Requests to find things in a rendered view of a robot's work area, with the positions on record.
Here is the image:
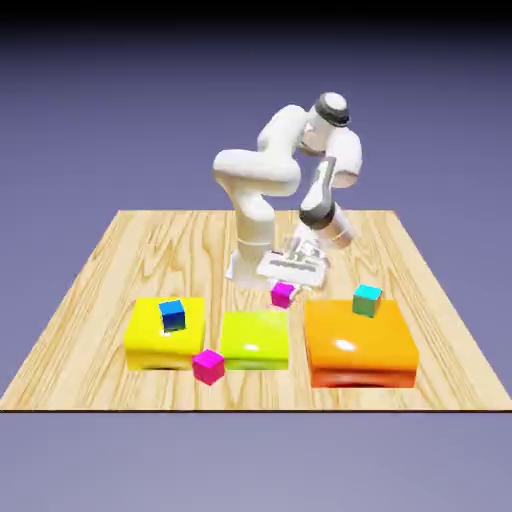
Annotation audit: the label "large lime green box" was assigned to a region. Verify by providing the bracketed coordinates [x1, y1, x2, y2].
[219, 309, 290, 371]

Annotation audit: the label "small magenta cube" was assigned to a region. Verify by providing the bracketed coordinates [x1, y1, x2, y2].
[191, 348, 226, 387]
[270, 281, 296, 310]

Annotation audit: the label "small cyan cube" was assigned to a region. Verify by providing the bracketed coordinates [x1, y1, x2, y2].
[351, 283, 384, 320]

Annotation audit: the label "large orange box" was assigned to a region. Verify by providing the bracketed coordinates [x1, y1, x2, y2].
[302, 298, 420, 389]

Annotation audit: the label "small blue cube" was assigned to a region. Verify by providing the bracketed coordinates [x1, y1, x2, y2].
[158, 298, 187, 333]

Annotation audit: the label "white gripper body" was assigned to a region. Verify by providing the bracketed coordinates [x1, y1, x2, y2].
[255, 250, 331, 289]

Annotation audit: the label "large yellow box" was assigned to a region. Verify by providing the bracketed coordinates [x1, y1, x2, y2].
[123, 296, 206, 372]

